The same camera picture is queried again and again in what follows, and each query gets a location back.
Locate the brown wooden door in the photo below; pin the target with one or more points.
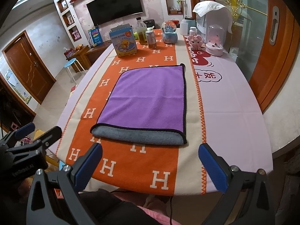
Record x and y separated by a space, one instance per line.
28 67

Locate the blue duck picture box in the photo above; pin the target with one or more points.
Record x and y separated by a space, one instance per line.
122 38

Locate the pink glass dome ornament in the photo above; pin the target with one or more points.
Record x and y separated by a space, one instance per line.
215 39

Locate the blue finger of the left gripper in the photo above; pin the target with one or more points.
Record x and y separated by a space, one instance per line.
13 137

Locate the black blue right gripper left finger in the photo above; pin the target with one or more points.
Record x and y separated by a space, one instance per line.
54 196

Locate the pink rabbit figurine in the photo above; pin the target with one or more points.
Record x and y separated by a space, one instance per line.
195 42

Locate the wooden tv cabinet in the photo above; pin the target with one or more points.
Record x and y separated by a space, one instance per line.
87 56

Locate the wooden sliding door frame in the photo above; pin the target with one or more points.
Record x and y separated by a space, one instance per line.
277 55

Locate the white wall shelf unit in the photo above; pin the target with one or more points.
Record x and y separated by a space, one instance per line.
71 22

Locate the brown spice jar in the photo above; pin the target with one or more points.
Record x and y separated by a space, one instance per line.
151 40

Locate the white teal canister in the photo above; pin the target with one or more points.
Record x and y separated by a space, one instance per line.
185 25

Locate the white cloth on dispenser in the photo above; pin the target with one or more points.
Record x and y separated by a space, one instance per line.
204 7

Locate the blue poster board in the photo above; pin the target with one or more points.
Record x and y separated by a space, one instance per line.
95 37

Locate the blue round stool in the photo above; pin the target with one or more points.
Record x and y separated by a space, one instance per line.
72 67

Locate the clear bottle yellow liquid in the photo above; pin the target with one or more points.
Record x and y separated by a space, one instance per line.
141 31

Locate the purple grey microfiber towel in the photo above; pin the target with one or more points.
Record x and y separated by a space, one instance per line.
146 106

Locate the black wall television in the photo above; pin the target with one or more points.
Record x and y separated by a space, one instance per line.
102 11

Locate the small white pill bottle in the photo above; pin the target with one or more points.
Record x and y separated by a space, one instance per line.
193 31

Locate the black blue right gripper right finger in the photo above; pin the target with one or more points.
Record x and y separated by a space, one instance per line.
231 181

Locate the blue snow globe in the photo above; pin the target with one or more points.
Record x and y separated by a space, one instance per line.
169 35

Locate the white water dispenser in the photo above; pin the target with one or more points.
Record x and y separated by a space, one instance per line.
210 18

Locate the orange H-pattern blanket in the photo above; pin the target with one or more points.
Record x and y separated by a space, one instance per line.
152 169

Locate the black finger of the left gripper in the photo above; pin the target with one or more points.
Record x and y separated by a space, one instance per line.
47 139

